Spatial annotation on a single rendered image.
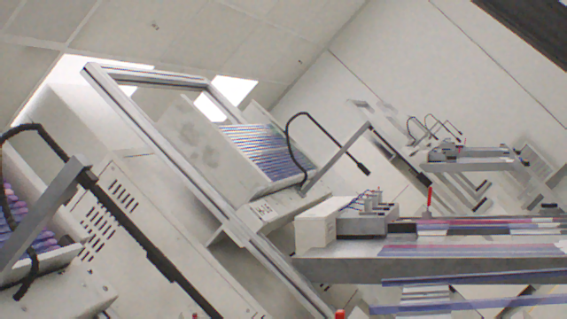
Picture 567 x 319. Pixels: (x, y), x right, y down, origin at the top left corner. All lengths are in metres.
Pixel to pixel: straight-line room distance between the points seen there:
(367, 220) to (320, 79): 6.55
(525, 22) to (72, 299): 0.64
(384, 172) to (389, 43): 3.34
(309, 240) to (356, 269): 0.25
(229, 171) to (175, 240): 0.22
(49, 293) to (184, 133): 0.99
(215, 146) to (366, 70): 6.60
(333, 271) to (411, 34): 6.78
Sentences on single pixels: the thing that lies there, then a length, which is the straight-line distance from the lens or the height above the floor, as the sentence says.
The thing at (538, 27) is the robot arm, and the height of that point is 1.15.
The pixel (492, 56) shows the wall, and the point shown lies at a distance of 8.25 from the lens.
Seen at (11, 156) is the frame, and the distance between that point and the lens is 1.03.
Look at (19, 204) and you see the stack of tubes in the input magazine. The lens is 0.97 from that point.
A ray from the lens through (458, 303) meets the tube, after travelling 0.95.
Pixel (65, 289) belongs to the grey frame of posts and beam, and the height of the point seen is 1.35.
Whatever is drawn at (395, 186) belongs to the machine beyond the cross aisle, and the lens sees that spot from 5.19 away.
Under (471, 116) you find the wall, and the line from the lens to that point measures 8.22.
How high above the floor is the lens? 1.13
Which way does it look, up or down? 8 degrees up
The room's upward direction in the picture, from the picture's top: 45 degrees counter-clockwise
